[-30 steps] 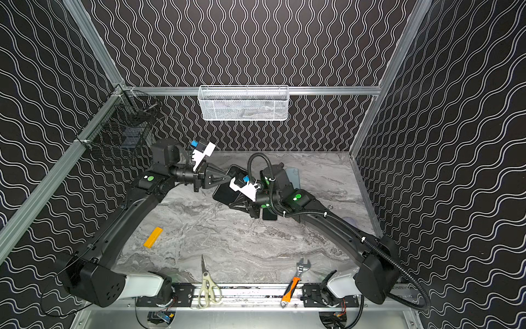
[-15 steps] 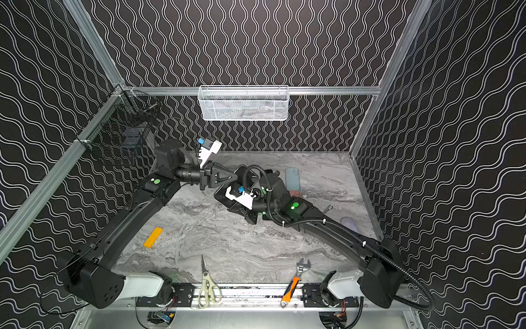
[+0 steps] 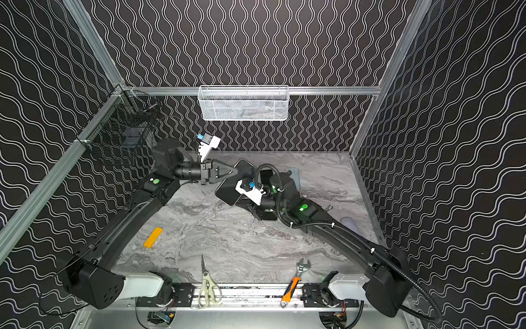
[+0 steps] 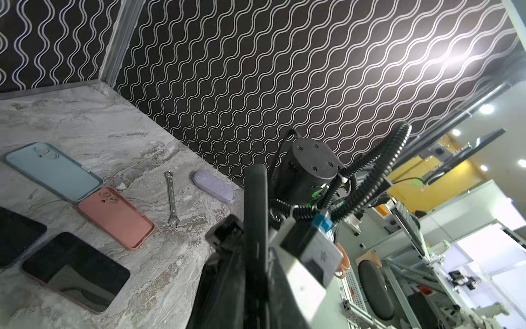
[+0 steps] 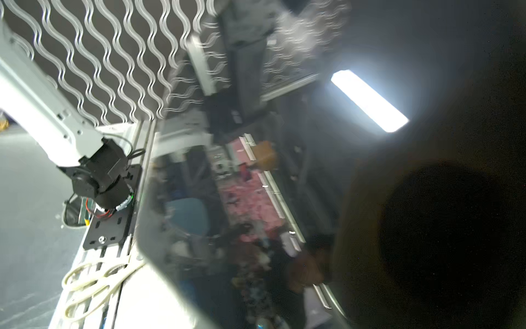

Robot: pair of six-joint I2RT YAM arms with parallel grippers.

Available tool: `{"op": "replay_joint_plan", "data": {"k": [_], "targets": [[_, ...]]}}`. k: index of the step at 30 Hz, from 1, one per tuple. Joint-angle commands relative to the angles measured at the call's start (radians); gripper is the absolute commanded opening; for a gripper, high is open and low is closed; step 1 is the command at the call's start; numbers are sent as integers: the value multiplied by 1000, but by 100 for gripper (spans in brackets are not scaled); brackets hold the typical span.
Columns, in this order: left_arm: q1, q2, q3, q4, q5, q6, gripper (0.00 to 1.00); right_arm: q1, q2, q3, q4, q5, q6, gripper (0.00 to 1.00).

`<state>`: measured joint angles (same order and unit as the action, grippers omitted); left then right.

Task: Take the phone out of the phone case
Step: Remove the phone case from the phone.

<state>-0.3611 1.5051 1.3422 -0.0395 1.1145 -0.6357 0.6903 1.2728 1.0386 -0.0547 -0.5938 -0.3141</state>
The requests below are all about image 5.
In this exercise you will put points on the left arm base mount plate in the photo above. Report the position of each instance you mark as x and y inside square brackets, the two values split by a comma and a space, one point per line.
[111, 226]

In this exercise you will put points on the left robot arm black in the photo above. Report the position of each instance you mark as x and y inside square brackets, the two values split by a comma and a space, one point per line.
[95, 164]

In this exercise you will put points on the beige handled scissors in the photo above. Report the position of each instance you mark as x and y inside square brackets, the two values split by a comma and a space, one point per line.
[96, 281]

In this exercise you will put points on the black smartphone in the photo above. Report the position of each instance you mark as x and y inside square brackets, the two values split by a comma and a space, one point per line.
[370, 153]

